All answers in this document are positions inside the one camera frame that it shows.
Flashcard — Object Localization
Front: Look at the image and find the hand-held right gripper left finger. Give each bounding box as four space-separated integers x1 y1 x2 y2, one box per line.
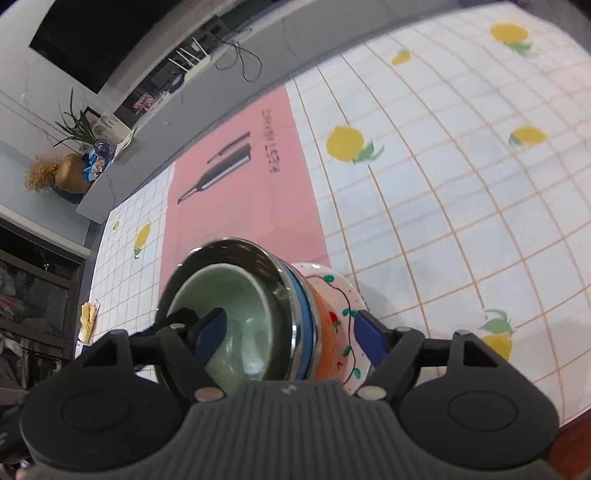
76 308 228 401

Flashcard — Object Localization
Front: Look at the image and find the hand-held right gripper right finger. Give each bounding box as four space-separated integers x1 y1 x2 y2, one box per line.
353 310 500 400

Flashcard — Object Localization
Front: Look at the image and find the orange steel bowl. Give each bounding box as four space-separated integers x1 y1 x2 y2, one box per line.
300 272 357 384

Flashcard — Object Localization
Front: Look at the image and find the green ceramic bowl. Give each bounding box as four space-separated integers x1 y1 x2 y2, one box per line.
167 264 289 384

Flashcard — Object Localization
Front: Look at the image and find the white printed ceramic plate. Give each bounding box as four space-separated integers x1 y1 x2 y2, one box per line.
293 262 370 398

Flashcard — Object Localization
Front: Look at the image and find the blue steel bowl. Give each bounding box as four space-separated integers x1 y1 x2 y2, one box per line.
154 237 320 384

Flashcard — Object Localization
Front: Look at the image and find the yellow cloth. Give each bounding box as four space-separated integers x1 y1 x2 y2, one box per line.
79 302 99 339

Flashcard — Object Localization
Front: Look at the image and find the pink printed placemat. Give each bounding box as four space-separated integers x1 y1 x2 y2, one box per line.
159 87 331 289

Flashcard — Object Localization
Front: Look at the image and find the dark glass cabinet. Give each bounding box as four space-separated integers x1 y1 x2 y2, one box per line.
0 217 90 384

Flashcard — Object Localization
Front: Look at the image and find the white checked lemon tablecloth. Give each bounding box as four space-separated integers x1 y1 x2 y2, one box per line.
76 0 591 425

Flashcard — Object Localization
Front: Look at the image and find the blue white packet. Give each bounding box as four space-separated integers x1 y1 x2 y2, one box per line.
82 141 114 183

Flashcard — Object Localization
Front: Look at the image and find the gold vase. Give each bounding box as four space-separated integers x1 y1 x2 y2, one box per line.
54 154 90 193

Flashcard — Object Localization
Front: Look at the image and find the illustrated card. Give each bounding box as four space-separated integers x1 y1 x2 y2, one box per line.
92 114 134 148

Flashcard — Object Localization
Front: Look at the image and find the dried flower bouquet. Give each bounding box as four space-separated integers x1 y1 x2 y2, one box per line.
24 154 61 192

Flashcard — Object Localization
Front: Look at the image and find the green plant in blue vase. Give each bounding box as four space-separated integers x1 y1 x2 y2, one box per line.
53 88 100 149

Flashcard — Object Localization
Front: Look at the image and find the white router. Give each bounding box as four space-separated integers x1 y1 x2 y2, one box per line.
167 39 213 84

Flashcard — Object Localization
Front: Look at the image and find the black television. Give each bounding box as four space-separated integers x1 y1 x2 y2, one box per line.
28 0 218 95

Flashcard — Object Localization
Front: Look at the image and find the black cable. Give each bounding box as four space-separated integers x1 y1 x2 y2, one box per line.
215 37 262 83

